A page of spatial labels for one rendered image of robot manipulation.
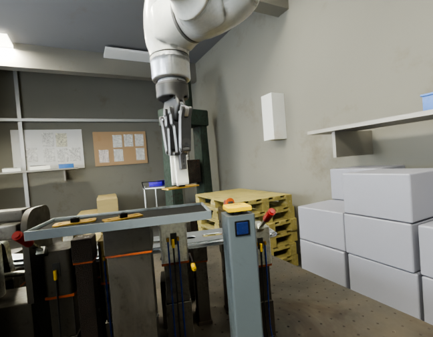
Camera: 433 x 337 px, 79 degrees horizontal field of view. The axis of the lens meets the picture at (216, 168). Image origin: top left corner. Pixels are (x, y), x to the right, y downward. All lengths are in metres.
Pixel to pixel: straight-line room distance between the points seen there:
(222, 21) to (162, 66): 0.16
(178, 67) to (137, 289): 0.49
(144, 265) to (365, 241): 1.40
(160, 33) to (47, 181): 6.19
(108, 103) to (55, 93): 1.07
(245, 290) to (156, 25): 0.63
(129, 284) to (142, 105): 6.48
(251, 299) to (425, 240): 1.11
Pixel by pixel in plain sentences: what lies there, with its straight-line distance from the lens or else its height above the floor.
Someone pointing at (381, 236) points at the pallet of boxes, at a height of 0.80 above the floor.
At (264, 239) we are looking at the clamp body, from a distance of 0.84.
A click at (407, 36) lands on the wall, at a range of 2.84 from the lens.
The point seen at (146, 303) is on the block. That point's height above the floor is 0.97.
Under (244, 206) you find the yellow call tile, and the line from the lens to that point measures 0.64.
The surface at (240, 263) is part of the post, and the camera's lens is 0.66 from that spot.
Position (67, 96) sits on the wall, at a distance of 6.87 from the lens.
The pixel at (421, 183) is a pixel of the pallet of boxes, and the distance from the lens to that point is 1.69.
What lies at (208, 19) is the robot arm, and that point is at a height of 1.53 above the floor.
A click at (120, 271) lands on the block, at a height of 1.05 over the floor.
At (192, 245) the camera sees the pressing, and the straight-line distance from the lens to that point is 0.92.
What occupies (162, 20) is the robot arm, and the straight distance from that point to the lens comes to 0.63.
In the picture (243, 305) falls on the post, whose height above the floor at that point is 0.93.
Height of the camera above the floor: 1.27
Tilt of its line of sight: 1 degrees down
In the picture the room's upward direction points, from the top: 4 degrees counter-clockwise
